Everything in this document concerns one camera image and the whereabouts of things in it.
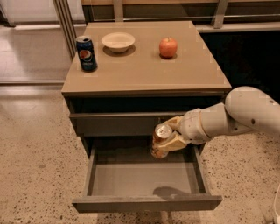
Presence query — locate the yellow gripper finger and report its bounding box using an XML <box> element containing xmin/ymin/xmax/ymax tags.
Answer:
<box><xmin>157</xmin><ymin>131</ymin><xmax>188</xmax><ymax>151</ymax></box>
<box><xmin>164</xmin><ymin>116</ymin><xmax>181</xmax><ymax>132</ymax></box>

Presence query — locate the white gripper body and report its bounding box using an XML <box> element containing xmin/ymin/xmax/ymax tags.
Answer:
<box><xmin>179</xmin><ymin>108</ymin><xmax>210</xmax><ymax>144</ymax></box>

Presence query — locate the orange soda can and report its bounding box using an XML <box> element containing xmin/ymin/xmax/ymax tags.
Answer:
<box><xmin>151</xmin><ymin>123</ymin><xmax>172</xmax><ymax>158</ymax></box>

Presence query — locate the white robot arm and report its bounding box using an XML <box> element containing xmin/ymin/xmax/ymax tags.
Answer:
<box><xmin>153</xmin><ymin>87</ymin><xmax>280</xmax><ymax>151</ymax></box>

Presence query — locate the closed grey top drawer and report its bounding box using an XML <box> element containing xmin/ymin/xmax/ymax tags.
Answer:
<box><xmin>70</xmin><ymin>111</ymin><xmax>184</xmax><ymax>137</ymax></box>

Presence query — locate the open grey middle drawer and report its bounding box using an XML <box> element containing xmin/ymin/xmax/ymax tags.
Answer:
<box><xmin>73</xmin><ymin>146</ymin><xmax>222</xmax><ymax>213</ymax></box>

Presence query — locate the grey drawer cabinet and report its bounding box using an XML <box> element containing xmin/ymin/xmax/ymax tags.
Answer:
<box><xmin>62</xmin><ymin>21</ymin><xmax>231</xmax><ymax>151</ymax></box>

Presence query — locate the blue pepsi can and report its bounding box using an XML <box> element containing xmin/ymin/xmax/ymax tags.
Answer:
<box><xmin>76</xmin><ymin>36</ymin><xmax>98</xmax><ymax>72</ymax></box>

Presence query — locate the red apple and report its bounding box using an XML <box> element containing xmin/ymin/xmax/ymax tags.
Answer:
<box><xmin>159</xmin><ymin>38</ymin><xmax>178</xmax><ymax>59</ymax></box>

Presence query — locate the white bowl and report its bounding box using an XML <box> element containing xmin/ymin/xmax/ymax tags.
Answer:
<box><xmin>101</xmin><ymin>32</ymin><xmax>135</xmax><ymax>53</ymax></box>

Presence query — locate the metal railing frame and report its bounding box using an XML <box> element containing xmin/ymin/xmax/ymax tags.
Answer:
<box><xmin>52</xmin><ymin>0</ymin><xmax>280</xmax><ymax>50</ymax></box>

